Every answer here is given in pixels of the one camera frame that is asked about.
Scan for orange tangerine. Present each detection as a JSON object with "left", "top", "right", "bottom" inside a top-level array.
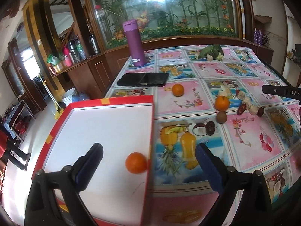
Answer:
[
  {"left": 171, "top": 84, "right": 185, "bottom": 97},
  {"left": 125, "top": 152, "right": 147, "bottom": 174},
  {"left": 215, "top": 95, "right": 230, "bottom": 111}
]

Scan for brown kiwi fruit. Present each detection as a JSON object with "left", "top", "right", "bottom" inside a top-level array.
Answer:
[{"left": 216, "top": 111, "right": 228, "bottom": 124}]

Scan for purple spray bottles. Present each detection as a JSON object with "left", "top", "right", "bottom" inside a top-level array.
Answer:
[{"left": 253, "top": 28, "right": 263, "bottom": 45}]

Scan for red white shallow box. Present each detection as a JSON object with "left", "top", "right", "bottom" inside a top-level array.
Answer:
[{"left": 24, "top": 95, "right": 154, "bottom": 225}]

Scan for colourful fruit pattern tablecloth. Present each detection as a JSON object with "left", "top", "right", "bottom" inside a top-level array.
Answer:
[{"left": 106, "top": 45, "right": 300, "bottom": 225}]

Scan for green leaf vegetable bundle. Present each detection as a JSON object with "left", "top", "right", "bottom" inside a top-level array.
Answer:
[{"left": 198, "top": 44, "right": 224, "bottom": 61}]

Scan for white plastic bucket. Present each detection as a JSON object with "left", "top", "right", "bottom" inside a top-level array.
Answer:
[{"left": 62, "top": 88, "right": 78, "bottom": 106}]

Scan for blue thermos jug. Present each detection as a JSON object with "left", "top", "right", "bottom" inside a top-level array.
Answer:
[{"left": 72, "top": 92, "right": 90, "bottom": 103}]

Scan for floral glass partition panel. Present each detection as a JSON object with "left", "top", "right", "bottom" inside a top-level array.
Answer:
[{"left": 90, "top": 0, "right": 238, "bottom": 49}]

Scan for black smartphone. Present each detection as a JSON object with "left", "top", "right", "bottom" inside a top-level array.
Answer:
[{"left": 117, "top": 73, "right": 168, "bottom": 87}]

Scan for purple thermos bottle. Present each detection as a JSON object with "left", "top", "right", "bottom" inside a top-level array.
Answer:
[{"left": 122, "top": 19, "right": 147, "bottom": 67}]

